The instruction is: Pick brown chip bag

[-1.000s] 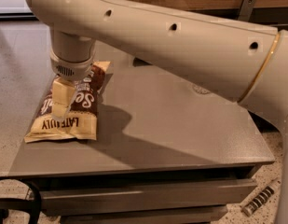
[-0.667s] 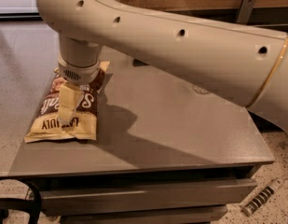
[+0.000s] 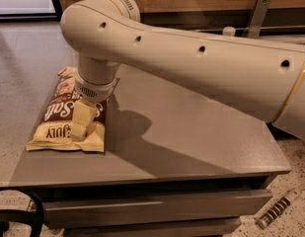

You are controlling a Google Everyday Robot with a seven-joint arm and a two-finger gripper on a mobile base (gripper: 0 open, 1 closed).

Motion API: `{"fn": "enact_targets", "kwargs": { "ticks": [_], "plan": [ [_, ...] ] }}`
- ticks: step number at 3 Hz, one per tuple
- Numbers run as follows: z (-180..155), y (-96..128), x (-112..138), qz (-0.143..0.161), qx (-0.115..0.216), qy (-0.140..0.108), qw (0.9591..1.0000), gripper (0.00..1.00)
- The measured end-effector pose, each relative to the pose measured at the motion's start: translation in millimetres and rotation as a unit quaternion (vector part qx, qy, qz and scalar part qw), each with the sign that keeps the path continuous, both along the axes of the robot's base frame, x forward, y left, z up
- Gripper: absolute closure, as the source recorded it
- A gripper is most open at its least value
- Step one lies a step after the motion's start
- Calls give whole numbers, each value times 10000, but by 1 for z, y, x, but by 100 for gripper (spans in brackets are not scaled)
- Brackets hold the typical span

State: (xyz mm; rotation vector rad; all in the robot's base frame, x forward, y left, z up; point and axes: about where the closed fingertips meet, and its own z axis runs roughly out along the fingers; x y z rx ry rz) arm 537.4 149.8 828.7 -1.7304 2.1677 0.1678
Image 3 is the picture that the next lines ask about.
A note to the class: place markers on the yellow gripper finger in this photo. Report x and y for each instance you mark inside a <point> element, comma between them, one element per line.
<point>78,130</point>
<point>84,112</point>

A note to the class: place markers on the black chair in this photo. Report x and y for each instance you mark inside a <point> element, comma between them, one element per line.
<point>33,219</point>

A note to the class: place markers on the brown Late July chip bag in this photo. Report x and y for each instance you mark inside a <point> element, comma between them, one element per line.
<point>54,129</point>

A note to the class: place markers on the white power strip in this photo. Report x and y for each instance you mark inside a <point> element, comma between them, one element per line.
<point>279,208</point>

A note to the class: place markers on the right metal bracket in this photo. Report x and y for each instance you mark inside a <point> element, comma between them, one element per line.
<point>252,31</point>

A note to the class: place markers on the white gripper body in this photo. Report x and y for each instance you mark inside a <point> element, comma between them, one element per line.
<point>94,90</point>

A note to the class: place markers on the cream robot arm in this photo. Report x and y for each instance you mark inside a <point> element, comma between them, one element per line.
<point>261,78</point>

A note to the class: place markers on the grey table drawer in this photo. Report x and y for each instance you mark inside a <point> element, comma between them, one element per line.
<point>151,209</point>

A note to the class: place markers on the clear plastic water bottle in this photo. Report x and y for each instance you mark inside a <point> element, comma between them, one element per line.
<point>229,31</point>

